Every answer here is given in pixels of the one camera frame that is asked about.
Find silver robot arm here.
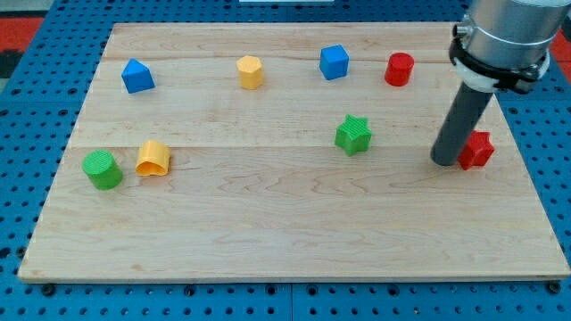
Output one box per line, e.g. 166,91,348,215
449,0,570,94

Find green star block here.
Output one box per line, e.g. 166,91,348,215
335,114,373,156

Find red star block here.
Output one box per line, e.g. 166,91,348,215
457,130,495,170

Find wooden board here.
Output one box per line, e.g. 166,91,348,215
18,22,570,284

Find yellow hexagon block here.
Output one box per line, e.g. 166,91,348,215
236,55,264,90

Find blue cube block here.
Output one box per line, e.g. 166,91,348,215
319,44,350,80

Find yellow arch block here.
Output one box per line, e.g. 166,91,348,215
135,140,170,177

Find red cylinder block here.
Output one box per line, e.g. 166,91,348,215
385,53,415,86

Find blue pentagon block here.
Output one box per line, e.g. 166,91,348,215
121,58,155,94

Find green cylinder block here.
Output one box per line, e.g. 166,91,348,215
82,150,123,190

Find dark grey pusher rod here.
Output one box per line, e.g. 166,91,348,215
430,82,492,166

